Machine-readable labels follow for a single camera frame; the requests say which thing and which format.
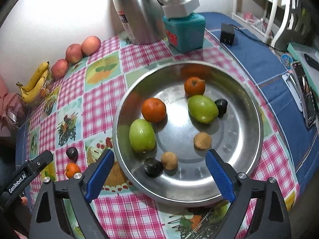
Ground orange tangerine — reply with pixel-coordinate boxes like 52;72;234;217
141;98;166;123
64;162;81;179
184;77;206;97

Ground dark plum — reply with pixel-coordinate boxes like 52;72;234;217
215;99;228;118
66;147;78;163
143;158;164;178

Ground green guava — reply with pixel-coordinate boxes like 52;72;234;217
129;119;156;153
188;95;219;124

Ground person's hand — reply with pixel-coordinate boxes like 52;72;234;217
21;196;28;205

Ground pink paper flower bouquet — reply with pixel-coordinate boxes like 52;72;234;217
0;77;27;138

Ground lower yellow banana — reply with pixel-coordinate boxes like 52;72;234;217
20;70;49;104

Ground yellow banana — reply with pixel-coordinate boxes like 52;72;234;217
16;62;50;92
20;70;49;104

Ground clear plastic fruit tray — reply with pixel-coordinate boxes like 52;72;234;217
26;78;54;108

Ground large steel basin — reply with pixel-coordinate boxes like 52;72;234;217
113;61;263;207

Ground upper yellow banana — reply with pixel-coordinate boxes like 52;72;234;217
16;62;50;92

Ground left red apple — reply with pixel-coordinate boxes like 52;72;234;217
51;59;69;79

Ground red apple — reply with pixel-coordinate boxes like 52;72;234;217
81;36;101;56
51;59;69;79
65;44;83;64

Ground blue quilted table cover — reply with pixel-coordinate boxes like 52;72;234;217
199;11;319;195

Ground middle red apple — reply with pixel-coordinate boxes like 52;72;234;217
65;44;83;64

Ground smartphone on stand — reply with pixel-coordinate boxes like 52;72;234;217
289;61;317;129

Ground white phone stand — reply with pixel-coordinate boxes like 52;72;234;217
282;73;303;113

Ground right red apple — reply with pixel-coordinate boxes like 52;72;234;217
81;36;101;56

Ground black power adapter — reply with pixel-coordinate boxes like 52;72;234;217
220;23;235;46

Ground teal plastic box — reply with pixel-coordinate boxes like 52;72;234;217
162;13;206;53

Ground teal rimmed white box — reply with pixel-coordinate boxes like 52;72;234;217
288;43;319;97

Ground stainless steel thermos jug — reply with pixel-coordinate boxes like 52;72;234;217
112;0;166;45

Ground white plastic chair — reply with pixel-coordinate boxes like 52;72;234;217
271;0;311;51

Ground white storage shelf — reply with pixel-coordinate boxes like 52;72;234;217
231;0;290;43

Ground white power strip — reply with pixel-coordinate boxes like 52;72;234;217
158;0;200;19

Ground black adapter cable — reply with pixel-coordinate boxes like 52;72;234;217
231;24;287;54

